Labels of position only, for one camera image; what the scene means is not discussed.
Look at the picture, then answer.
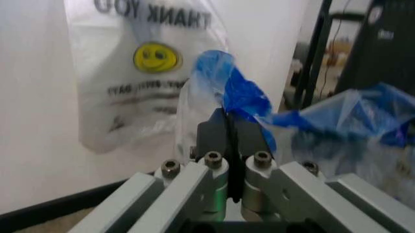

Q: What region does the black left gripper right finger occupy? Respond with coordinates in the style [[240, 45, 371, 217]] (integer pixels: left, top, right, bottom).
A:
[[230, 114, 415, 233]]

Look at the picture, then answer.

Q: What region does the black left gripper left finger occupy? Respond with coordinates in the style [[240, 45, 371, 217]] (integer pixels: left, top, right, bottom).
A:
[[68, 108, 235, 233]]

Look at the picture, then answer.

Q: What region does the blue translucent garbage bag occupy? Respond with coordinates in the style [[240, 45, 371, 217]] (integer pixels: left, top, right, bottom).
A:
[[176, 50, 415, 187]]

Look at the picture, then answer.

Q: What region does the white smiley thank-you plastic bag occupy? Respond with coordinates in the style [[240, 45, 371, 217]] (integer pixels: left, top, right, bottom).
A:
[[64, 0, 235, 155]]

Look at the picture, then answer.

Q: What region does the black baseboard strip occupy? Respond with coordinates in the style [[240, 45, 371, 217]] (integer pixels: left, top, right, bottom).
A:
[[0, 171, 156, 220]]

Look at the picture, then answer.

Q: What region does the black computer tower case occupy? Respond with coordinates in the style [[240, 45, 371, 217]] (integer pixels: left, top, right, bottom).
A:
[[335, 0, 415, 99]]

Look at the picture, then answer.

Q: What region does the black metal rack frame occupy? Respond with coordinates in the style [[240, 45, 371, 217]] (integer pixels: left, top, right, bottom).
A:
[[280, 0, 337, 115]]

